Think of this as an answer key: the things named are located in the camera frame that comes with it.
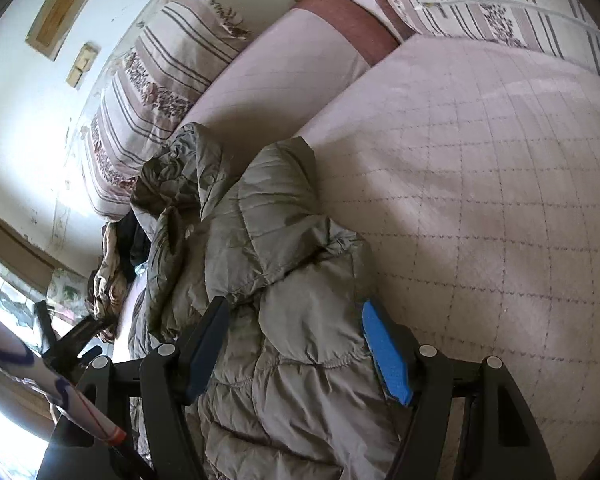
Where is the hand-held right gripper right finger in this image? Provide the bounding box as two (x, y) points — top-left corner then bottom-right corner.
(361, 300), (563, 480)

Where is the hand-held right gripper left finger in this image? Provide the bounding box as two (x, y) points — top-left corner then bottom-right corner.
(37, 296), (231, 480)

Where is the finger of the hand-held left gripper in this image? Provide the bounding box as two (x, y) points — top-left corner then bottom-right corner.
(34, 301), (57, 348)
(47, 317), (108, 361)

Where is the olive puffer jacket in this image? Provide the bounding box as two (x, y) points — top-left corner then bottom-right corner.
(127, 122), (416, 480)

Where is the green floral pillow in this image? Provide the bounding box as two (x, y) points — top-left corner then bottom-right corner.
(47, 269), (90, 322)

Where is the window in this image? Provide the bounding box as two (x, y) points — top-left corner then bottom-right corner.
(0, 252), (56, 466)

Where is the brown patterned cloth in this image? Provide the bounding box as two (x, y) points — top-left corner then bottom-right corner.
(86, 222), (132, 342)

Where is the dark cloth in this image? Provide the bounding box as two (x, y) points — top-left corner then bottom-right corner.
(117, 209), (154, 267)

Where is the pink quilted sofa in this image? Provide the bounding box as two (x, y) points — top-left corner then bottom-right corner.
(112, 0), (600, 480)

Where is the beige wall switch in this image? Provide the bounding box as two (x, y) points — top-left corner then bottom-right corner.
(66, 44), (99, 89)

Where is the wood framed wall panel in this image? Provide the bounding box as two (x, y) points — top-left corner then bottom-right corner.
(25, 0), (97, 62)

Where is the striped floral cushion with cable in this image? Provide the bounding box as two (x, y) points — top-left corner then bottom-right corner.
(369, 0), (600, 82)

